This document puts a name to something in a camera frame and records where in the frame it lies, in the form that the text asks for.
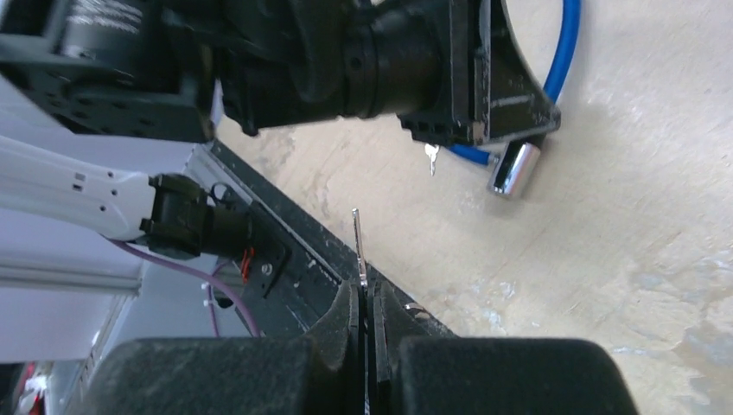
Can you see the blue cable lock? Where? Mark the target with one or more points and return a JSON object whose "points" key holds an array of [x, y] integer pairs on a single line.
{"points": [[514, 166]]}

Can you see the small silver key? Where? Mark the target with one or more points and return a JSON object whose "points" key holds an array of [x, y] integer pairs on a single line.
{"points": [[431, 152]]}

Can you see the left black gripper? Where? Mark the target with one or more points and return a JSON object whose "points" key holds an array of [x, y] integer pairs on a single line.
{"points": [[423, 62]]}

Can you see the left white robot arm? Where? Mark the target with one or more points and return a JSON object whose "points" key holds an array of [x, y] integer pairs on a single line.
{"points": [[149, 69]]}

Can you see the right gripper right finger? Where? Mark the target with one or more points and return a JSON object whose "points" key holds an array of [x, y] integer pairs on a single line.
{"points": [[414, 372]]}

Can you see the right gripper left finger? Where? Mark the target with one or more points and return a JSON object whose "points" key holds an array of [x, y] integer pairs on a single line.
{"points": [[318, 372]]}

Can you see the aluminium frame rail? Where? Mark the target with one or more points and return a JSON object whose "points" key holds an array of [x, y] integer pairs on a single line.
{"points": [[68, 295]]}

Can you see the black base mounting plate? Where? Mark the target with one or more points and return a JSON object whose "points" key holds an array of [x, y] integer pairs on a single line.
{"points": [[298, 264]]}

